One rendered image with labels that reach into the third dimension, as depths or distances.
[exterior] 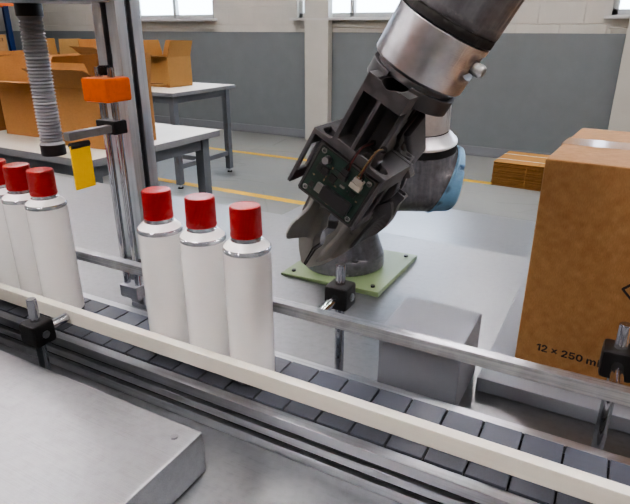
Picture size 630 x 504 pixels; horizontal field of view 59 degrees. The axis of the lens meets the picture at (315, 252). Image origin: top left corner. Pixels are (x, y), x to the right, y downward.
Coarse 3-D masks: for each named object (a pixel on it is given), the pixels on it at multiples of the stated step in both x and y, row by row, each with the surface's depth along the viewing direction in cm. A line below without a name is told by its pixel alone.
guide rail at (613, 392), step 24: (120, 264) 75; (288, 312) 64; (312, 312) 62; (336, 312) 62; (384, 336) 58; (408, 336) 57; (456, 360) 55; (480, 360) 54; (504, 360) 53; (552, 384) 51; (576, 384) 50; (600, 384) 49
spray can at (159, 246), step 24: (144, 192) 62; (168, 192) 63; (144, 216) 63; (168, 216) 63; (144, 240) 63; (168, 240) 63; (144, 264) 64; (168, 264) 64; (144, 288) 67; (168, 288) 65; (168, 312) 66; (168, 336) 67
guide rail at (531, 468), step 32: (0, 288) 78; (96, 320) 70; (160, 352) 66; (192, 352) 63; (256, 384) 60; (288, 384) 57; (352, 416) 55; (384, 416) 53; (448, 448) 50; (480, 448) 49; (512, 448) 49; (544, 480) 47; (576, 480) 45; (608, 480) 45
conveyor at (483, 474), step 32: (128, 320) 77; (128, 352) 69; (224, 384) 63; (320, 384) 63; (352, 384) 63; (320, 416) 58; (416, 416) 58; (448, 416) 58; (416, 448) 54; (544, 448) 54; (480, 480) 50; (512, 480) 50
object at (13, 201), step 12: (12, 168) 73; (24, 168) 74; (12, 180) 74; (24, 180) 74; (12, 192) 74; (24, 192) 75; (12, 204) 74; (12, 216) 75; (24, 216) 75; (12, 228) 75; (24, 228) 75; (12, 240) 76; (24, 240) 76; (24, 252) 76; (24, 264) 77; (24, 276) 78; (36, 276) 78; (24, 288) 79; (36, 288) 79
